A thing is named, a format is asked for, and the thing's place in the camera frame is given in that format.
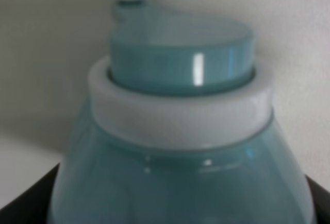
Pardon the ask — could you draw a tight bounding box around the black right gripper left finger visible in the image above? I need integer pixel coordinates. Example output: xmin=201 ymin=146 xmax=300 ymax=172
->
xmin=1 ymin=165 xmax=59 ymax=224

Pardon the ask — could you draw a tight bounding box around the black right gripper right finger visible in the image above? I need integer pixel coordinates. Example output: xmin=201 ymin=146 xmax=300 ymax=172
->
xmin=305 ymin=175 xmax=330 ymax=224

